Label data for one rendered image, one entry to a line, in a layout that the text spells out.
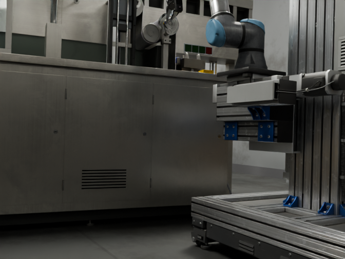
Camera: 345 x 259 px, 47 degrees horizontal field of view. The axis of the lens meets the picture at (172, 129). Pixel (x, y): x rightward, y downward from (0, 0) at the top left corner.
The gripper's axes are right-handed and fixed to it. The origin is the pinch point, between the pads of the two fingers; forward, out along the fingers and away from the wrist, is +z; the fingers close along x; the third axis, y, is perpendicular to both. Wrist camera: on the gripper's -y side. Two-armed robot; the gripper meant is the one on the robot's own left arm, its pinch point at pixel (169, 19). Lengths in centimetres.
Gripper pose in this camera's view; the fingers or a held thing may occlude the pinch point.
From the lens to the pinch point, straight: 265.4
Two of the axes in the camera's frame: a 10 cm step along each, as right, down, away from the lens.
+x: -9.2, -0.3, -4.0
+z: -3.2, 6.4, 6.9
